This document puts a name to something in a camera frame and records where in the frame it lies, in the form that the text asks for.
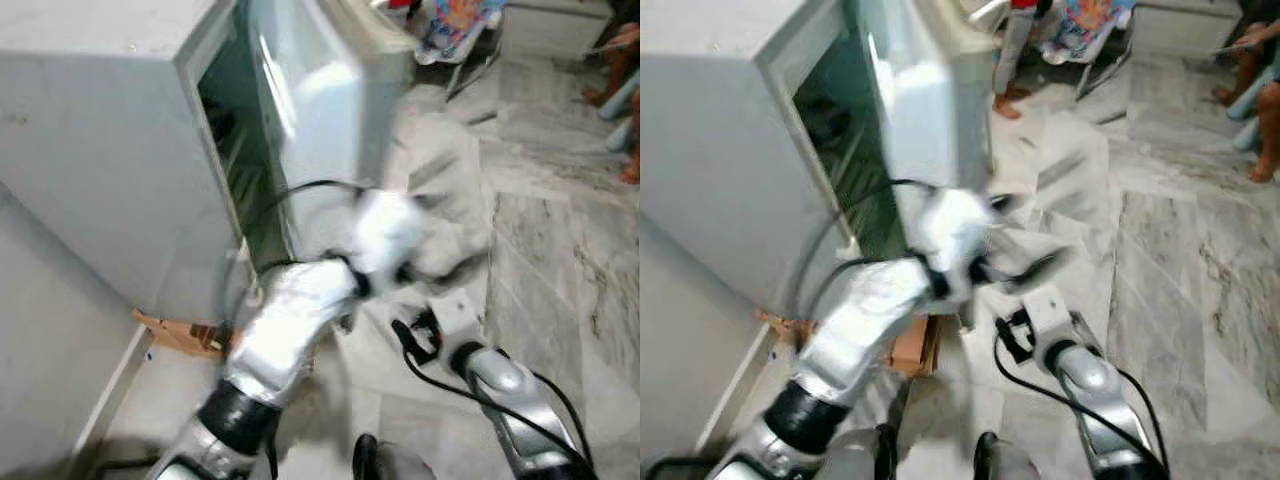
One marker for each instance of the pale blue fridge door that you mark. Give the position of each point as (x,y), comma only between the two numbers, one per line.
(930,100)
(320,100)

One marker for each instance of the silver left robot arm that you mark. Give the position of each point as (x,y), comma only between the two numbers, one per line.
(290,320)
(860,320)

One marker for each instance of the white fridge body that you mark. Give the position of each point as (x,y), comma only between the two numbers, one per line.
(100,150)
(720,150)

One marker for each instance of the brown cardboard sheet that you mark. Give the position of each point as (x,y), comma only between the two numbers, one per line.
(915,350)
(170,335)

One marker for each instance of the silver robot right leg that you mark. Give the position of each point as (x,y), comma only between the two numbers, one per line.
(365,460)
(990,460)

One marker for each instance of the silver robot leg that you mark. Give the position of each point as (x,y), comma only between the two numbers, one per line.
(365,460)
(990,460)
(870,455)

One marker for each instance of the child in red shirt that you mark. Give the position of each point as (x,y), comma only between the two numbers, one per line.
(400,8)
(1015,50)

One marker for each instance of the chair with colourful cloth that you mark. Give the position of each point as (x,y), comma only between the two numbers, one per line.
(455,25)
(1085,25)

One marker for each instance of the silver robot left leg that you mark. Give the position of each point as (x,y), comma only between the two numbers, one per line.
(870,455)

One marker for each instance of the white low cabinet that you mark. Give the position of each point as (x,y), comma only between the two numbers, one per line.
(555,30)
(1185,30)

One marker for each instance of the seated person bare legs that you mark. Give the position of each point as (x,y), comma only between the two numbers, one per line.
(620,55)
(1268,130)

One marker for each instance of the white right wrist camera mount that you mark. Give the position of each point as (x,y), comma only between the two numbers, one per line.
(1048,312)
(457,315)

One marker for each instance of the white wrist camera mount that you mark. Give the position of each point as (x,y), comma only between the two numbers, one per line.
(1048,312)
(950,235)
(457,315)
(385,235)

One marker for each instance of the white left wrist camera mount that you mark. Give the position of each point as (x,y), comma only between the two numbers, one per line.
(950,235)
(385,235)

